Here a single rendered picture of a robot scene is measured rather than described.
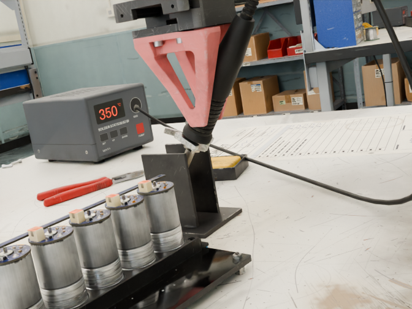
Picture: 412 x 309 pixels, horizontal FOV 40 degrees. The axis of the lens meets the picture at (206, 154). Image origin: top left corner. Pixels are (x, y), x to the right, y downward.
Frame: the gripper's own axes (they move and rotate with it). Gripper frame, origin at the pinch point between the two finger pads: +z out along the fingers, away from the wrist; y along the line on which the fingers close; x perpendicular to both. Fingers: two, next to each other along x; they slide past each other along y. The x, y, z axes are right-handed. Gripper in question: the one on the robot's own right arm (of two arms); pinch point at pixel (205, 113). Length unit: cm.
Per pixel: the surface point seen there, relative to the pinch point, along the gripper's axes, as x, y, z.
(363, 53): -42, -169, 12
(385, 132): 4.6, -31.2, 9.3
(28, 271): 1.0, 19.7, 4.2
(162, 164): -3.8, 1.8, 3.7
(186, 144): -1.3, 1.4, 2.2
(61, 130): -36.8, -17.5, 4.5
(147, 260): 2.0, 11.8, 7.0
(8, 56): -249, -177, -7
